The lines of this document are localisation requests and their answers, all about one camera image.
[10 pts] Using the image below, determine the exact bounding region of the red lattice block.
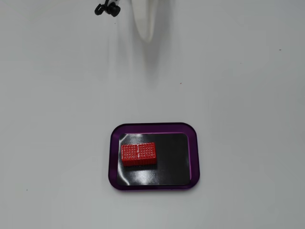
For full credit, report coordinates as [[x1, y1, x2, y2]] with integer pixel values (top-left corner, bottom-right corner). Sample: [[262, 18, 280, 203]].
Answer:
[[121, 142, 157, 167]]

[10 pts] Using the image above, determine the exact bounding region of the white movable gripper jaw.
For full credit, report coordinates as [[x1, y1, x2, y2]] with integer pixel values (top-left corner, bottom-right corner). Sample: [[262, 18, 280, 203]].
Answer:
[[130, 0, 165, 43]]

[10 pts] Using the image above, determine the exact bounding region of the purple metal tray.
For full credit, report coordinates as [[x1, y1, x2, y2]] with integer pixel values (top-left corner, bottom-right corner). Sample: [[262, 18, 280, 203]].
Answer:
[[108, 122, 201, 193]]

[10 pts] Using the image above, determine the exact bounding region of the small black gripper camera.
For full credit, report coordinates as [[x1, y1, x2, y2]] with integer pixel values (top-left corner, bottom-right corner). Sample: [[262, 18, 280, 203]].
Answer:
[[94, 0, 121, 18]]

